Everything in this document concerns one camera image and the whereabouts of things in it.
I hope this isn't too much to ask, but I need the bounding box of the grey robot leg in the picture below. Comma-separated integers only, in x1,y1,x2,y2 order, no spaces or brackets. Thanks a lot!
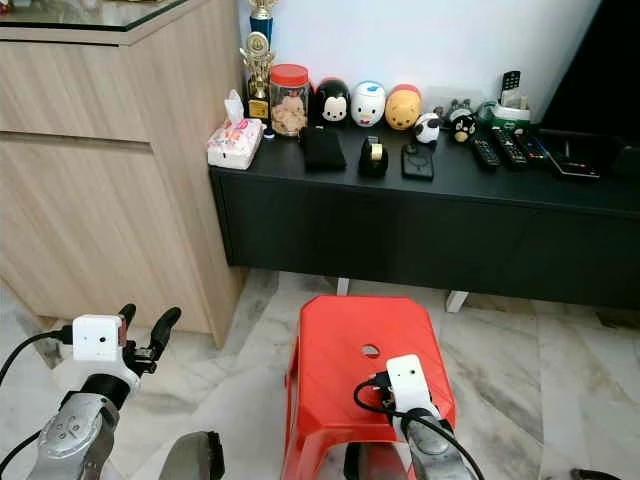
157,430,226,480

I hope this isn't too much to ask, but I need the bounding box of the light wooden cabinet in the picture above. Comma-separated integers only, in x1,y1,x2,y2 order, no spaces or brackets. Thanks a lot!
0,0,249,349

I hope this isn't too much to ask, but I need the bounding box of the red plastic stool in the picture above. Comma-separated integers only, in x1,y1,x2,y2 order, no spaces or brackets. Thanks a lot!
280,295,461,480

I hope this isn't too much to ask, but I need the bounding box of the pink tissue pack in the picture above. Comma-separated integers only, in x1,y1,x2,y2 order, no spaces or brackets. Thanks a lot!
206,90,264,171

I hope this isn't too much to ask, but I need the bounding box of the black wallet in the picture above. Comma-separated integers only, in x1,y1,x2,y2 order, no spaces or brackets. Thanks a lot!
300,126,349,172

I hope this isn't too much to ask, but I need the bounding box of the clear jar with red lid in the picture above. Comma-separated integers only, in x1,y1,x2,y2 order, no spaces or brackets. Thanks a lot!
269,64,311,139

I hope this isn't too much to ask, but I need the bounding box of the black low console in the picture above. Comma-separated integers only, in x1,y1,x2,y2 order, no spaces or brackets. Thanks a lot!
210,126,640,313

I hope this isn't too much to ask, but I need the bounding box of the black tape dispenser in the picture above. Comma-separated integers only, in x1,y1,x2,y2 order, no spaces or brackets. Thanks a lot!
359,135,390,179

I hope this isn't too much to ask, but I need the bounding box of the small gold trophy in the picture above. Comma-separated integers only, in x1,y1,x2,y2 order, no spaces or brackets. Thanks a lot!
243,32,278,123

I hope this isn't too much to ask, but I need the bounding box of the black mouse plush toy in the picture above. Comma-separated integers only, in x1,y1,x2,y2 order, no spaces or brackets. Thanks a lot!
311,78,351,126

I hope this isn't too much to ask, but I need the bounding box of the black phone case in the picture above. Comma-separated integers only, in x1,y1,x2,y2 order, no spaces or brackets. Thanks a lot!
401,143,436,182

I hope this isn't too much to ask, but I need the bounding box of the white duck plush toy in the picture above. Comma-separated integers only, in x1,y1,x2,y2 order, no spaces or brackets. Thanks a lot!
350,81,388,128

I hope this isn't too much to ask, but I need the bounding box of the yellow bear plush toy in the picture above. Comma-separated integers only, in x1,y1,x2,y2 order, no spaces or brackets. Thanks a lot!
385,85,423,131

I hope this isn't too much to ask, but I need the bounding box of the small white black plush toy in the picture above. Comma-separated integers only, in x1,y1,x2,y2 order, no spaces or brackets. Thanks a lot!
413,111,443,146

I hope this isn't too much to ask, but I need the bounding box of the green remote holder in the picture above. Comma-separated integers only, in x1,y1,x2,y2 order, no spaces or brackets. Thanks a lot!
489,90,534,132

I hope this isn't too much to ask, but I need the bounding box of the black upright remote control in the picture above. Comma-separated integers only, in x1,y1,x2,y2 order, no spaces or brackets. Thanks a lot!
501,70,522,100

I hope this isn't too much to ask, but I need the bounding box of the black flat tray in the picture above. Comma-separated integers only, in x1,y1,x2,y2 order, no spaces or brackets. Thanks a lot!
542,130,606,181

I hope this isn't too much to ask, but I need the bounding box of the black television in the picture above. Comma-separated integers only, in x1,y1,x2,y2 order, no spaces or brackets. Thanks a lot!
540,0,640,141

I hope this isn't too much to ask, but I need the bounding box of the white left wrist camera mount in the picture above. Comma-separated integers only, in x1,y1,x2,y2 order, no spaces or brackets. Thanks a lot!
72,314,136,389

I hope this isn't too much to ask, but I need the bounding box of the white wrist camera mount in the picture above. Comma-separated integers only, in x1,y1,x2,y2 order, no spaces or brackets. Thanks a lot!
385,354,436,416
72,314,136,389

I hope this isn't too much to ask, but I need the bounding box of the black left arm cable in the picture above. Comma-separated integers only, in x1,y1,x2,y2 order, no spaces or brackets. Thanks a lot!
0,325,74,477

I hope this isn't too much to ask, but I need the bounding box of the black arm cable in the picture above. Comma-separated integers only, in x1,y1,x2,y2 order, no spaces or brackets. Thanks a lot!
0,325,74,477
353,373,486,480

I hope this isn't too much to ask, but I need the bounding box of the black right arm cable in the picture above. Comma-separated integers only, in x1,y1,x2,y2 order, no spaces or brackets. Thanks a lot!
353,373,486,480

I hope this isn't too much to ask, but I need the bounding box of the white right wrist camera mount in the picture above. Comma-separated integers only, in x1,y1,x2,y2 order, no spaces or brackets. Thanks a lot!
385,354,436,416

